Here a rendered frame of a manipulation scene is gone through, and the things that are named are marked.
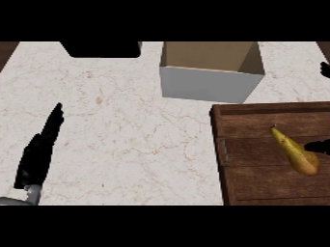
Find black appliance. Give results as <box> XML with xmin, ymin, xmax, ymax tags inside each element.
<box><xmin>59</xmin><ymin>41</ymin><xmax>145</xmax><ymax>60</ymax></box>

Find open cardboard box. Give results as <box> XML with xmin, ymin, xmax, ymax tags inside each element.
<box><xmin>158</xmin><ymin>41</ymin><xmax>267</xmax><ymax>105</ymax></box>

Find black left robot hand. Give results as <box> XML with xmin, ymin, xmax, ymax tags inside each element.
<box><xmin>13</xmin><ymin>102</ymin><xmax>67</xmax><ymax>191</ymax></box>

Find brown wooden tray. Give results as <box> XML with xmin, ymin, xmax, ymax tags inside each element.
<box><xmin>208</xmin><ymin>99</ymin><xmax>330</xmax><ymax>206</ymax></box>

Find yellow pear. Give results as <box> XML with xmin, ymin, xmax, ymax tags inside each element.
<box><xmin>269</xmin><ymin>123</ymin><xmax>322</xmax><ymax>178</ymax></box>

